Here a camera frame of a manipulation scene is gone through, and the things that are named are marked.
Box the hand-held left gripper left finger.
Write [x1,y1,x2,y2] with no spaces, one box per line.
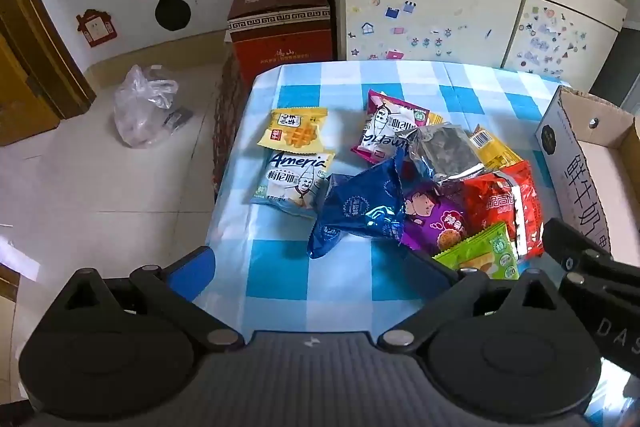
[62,246,246,350]

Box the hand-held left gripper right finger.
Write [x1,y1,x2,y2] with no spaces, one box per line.
[377,249,558,355]

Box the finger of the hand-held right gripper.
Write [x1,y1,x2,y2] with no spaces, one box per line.
[542,217,613,275]

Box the purple noodle snack packet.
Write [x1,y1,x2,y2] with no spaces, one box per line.
[400,179,471,258]

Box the green snack packet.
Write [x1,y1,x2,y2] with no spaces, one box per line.
[432,222,521,282]

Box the red snack packet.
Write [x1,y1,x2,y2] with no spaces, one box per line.
[462,160,545,260]

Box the cardboard box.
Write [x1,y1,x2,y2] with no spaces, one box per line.
[535,84,640,268]

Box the blue foil snack packet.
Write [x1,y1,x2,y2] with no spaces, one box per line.
[306,154,416,260]

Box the silver foil snack packet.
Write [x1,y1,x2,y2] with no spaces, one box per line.
[400,123,486,188]

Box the yellow barcode snack packet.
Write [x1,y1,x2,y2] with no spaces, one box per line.
[467,124,525,172]

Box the light blue chef snack packet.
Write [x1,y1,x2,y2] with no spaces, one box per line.
[248,149,337,220]

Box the pink chef snack packet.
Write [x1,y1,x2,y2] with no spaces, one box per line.
[350,89,432,165]

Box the yellow waffle snack packet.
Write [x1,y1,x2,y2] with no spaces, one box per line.
[256,107,329,154]

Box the blue white checkered tablecloth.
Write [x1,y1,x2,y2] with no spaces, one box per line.
[192,59,573,335]

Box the clear plastic bag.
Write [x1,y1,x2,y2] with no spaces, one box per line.
[114,64,195,148]

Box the red brown carton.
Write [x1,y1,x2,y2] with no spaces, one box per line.
[227,0,337,82]

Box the red house wall sticker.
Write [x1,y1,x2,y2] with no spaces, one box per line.
[76,9,118,49]

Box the wooden door frame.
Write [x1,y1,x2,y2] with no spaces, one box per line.
[0,0,98,148]

